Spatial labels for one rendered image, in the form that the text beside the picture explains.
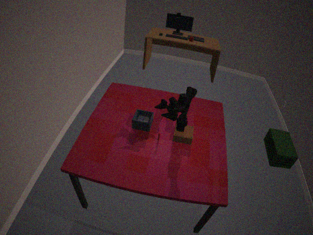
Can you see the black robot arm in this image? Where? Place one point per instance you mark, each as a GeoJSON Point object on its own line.
{"type": "Point", "coordinates": [183, 102]}

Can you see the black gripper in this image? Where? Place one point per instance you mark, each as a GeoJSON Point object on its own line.
{"type": "Point", "coordinates": [172, 113]}

